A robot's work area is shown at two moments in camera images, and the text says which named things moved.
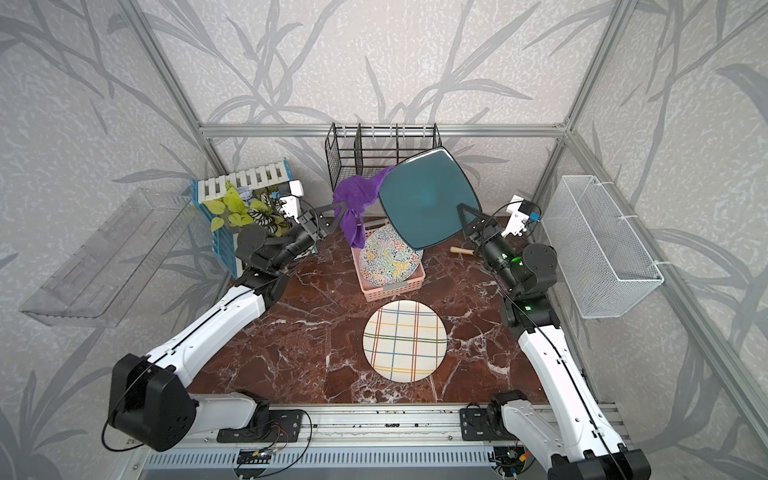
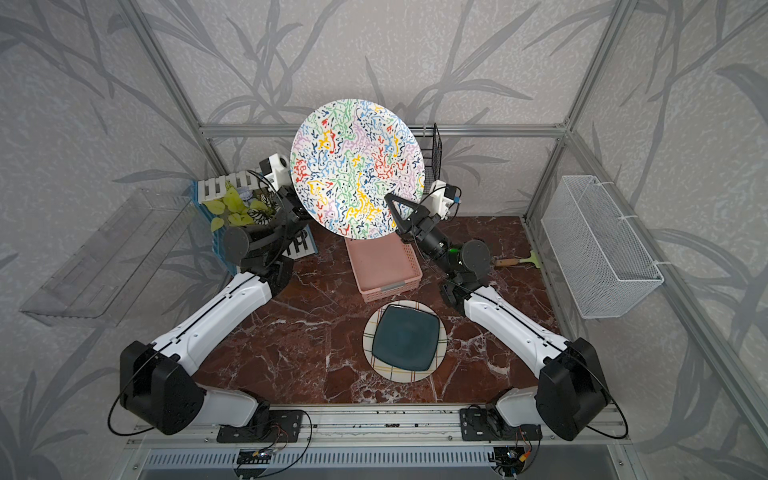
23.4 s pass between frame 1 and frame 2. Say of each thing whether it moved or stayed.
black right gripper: moved
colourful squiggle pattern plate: moved
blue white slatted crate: stayed
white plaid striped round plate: stayed
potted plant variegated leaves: stayed
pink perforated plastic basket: stayed
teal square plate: moved
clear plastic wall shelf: stayed
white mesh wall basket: stayed
